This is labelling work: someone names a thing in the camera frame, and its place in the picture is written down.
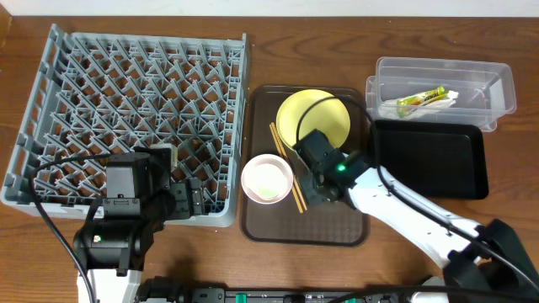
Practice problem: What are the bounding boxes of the white napkin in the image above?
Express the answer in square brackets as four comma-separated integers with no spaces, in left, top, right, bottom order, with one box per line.
[376,91,459,120]

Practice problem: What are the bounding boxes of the green orange snack wrapper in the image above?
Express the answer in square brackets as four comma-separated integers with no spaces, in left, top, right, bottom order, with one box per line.
[397,86,449,118]

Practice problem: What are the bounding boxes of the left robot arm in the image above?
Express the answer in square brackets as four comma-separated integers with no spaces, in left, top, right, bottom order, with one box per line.
[74,143,205,302]

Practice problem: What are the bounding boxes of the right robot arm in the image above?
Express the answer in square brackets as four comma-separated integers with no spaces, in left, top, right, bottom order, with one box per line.
[293,129,538,302]

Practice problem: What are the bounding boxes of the grey plastic dishwasher rack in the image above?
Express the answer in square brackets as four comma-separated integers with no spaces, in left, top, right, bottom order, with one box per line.
[1,25,249,227]

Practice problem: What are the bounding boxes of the brown serving tray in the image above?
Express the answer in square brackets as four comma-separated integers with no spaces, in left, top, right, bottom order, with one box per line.
[240,85,370,247]

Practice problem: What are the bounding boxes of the yellow round plate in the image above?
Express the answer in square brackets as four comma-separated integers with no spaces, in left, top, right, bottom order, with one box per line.
[275,89,350,149]

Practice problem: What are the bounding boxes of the white cup in pink bowl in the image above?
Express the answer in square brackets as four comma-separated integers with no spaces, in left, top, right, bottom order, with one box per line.
[250,163,286,200]

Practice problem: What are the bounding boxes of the pink bowl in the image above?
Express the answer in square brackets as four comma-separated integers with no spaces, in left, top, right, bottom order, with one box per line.
[241,154,293,205]

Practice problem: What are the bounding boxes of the black tray bin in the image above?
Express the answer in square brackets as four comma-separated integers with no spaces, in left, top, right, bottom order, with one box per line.
[375,120,489,199]

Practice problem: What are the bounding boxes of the clear plastic bin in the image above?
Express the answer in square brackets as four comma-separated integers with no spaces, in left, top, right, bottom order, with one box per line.
[366,56,517,132]

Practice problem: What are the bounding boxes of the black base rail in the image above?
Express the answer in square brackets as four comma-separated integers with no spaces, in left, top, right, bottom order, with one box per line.
[134,275,422,303]

